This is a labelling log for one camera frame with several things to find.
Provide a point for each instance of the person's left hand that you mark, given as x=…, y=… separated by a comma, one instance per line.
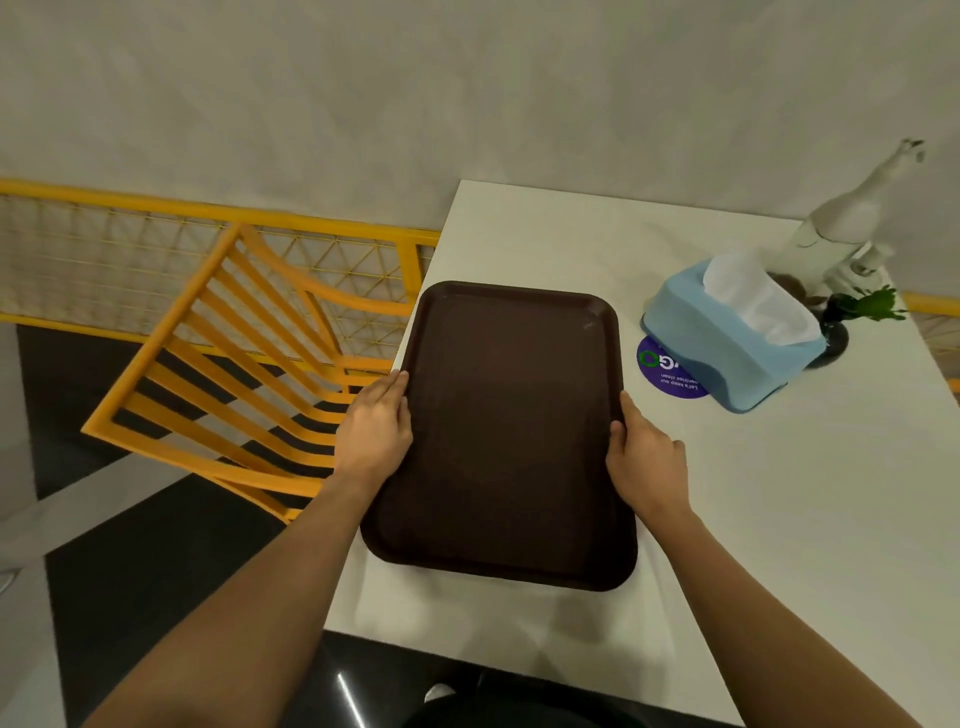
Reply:
x=373, y=435

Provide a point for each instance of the person's right hand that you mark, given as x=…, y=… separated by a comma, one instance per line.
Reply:
x=649, y=465

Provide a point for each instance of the purple round sticker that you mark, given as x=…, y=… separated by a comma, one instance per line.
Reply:
x=664, y=371

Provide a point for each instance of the white tissue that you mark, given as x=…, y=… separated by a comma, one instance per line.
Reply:
x=761, y=296

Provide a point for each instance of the person's left thumb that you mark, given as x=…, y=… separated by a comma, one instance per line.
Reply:
x=406, y=424

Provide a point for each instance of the person's left forearm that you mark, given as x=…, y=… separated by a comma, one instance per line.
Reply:
x=240, y=615

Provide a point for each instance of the person's dark clothing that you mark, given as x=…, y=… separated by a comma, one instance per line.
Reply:
x=555, y=701

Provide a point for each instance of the person's right forearm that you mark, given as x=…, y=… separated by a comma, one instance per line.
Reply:
x=765, y=637

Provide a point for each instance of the green plant sprig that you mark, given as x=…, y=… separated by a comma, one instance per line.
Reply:
x=870, y=304

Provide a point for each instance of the small black vase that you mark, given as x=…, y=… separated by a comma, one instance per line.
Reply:
x=831, y=337

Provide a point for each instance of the yellow metal mesh railing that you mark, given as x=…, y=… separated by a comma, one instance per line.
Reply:
x=187, y=255

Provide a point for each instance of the person's right thumb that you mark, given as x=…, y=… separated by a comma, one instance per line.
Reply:
x=615, y=444

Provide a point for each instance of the yellow slatted chair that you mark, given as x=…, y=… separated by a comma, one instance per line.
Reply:
x=232, y=375

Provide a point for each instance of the dark brown plastic tray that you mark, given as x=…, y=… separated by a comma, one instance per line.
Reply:
x=506, y=435

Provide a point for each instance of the light blue tissue box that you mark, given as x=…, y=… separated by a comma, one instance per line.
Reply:
x=720, y=341

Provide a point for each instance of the white shoe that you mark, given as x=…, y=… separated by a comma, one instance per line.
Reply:
x=440, y=692

